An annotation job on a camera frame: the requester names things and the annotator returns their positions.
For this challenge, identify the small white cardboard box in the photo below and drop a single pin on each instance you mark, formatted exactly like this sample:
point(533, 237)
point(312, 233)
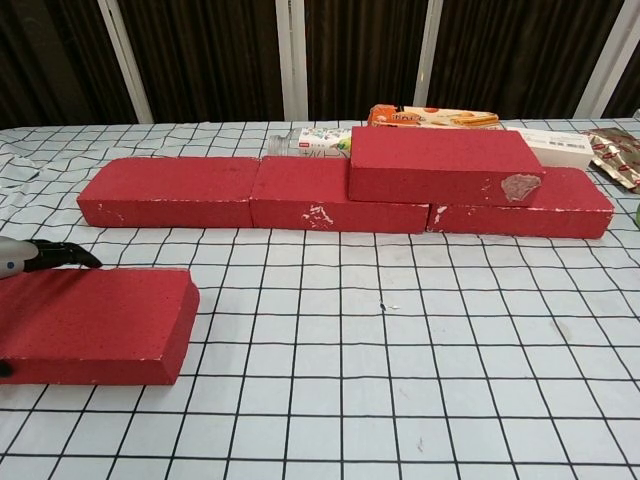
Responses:
point(565, 150)

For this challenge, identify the clear bottle floral label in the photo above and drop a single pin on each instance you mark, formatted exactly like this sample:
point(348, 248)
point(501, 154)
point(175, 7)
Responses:
point(310, 142)

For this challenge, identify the white post with foot bracket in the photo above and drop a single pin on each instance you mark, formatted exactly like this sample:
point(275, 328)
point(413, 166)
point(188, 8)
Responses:
point(433, 60)

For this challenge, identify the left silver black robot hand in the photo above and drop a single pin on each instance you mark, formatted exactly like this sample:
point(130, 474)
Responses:
point(45, 255)

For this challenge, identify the orange biscuit box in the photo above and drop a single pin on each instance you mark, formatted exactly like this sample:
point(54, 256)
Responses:
point(430, 117)

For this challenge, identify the red foam brick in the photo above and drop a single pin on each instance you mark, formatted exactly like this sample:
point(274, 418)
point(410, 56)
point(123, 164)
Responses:
point(170, 185)
point(100, 320)

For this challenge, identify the red brick chipped corner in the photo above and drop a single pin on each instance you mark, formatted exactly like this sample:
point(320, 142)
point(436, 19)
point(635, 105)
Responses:
point(550, 215)

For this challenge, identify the green drink bottle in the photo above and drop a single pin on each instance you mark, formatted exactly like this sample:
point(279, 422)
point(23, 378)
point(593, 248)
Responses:
point(638, 214)

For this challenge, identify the dark brown curtain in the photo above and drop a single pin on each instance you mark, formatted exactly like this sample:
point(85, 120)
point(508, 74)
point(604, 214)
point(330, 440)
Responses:
point(210, 60)

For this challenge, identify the red brick grey tape patch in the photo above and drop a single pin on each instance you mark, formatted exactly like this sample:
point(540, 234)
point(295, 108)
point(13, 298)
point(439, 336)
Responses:
point(430, 155)

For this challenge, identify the red brick white scuffed face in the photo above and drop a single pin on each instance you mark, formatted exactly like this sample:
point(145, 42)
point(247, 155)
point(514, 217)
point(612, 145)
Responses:
point(300, 185)

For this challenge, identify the gold foil snack packet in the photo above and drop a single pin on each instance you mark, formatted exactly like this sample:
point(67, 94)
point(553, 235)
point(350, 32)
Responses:
point(620, 160)

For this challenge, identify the white double frame post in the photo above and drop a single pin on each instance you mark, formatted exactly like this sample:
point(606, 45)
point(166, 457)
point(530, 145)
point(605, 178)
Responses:
point(291, 60)

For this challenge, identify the white black checked tablecloth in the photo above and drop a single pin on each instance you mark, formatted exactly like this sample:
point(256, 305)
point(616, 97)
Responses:
point(350, 350)

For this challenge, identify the white slanted frame post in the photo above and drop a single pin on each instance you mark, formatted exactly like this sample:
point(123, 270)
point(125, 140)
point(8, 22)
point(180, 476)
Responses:
point(125, 60)
point(605, 55)

